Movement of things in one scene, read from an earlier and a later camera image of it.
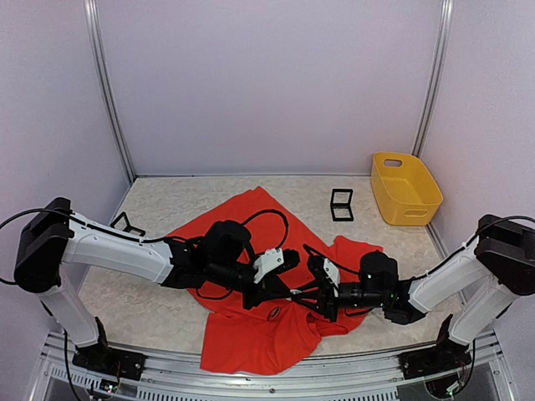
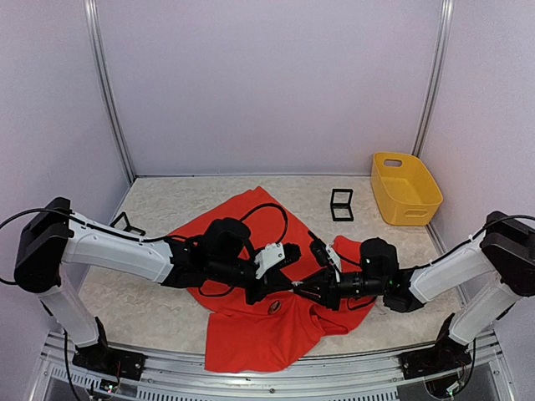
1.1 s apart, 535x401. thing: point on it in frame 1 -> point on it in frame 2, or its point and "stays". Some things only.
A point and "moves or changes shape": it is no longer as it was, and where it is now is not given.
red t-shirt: x=281 y=332 moves or changes shape
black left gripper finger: x=280 y=285 stays
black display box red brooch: x=340 y=205 stays
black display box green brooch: x=129 y=227 stays
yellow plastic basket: x=404 y=190 stays
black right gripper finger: x=316 y=287 -> x=316 y=277
